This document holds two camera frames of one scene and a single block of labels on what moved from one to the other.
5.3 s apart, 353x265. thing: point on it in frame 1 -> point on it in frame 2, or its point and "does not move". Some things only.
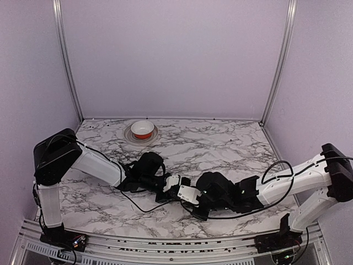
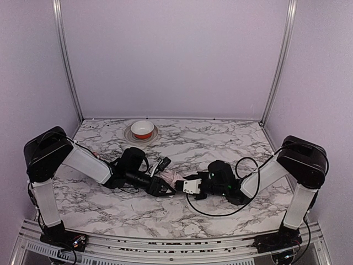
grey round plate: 129,136 does not move
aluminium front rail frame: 31,249 does not move
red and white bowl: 142,129 does not move
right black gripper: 199,212 -> 202,185
